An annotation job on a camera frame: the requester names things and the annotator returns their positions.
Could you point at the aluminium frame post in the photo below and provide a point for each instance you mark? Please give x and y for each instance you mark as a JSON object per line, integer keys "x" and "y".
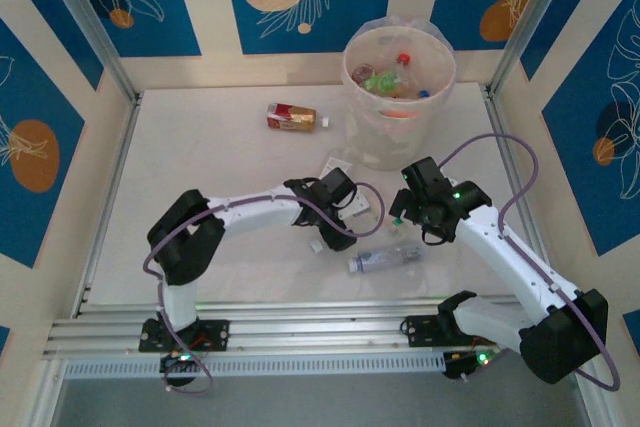
{"x": 85, "y": 22}
{"x": 530, "y": 17}

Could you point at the cream plastic bin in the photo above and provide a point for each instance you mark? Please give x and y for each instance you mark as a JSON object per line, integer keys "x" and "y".
{"x": 385, "y": 147}

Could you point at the green label clear bottle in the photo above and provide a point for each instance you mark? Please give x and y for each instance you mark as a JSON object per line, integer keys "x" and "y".
{"x": 385, "y": 81}

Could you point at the aluminium side rail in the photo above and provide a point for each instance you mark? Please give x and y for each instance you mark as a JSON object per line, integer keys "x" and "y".
{"x": 120, "y": 157}
{"x": 505, "y": 147}

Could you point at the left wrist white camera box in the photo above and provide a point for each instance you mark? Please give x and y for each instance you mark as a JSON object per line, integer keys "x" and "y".
{"x": 359, "y": 208}

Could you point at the blue label white cap bottle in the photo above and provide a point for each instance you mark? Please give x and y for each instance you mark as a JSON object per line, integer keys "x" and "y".
{"x": 316, "y": 246}

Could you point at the clear pale blue cap bottle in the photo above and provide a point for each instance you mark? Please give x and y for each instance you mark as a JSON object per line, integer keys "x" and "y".
{"x": 385, "y": 257}

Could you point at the red gold tea bottle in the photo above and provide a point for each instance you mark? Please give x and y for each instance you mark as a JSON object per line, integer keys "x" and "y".
{"x": 292, "y": 118}

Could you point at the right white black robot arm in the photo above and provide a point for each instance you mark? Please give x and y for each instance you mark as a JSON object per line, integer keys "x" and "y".
{"x": 510, "y": 257}

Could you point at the black controller board green light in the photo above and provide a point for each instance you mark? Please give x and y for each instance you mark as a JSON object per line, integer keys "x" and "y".
{"x": 182, "y": 359}
{"x": 465, "y": 362}

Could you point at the clear plastic bin liner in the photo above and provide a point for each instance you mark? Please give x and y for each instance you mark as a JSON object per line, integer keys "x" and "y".
{"x": 425, "y": 24}

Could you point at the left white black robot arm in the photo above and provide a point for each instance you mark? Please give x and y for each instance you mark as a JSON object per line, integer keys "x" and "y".
{"x": 250, "y": 209}

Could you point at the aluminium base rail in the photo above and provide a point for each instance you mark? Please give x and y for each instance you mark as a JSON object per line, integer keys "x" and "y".
{"x": 320, "y": 332}

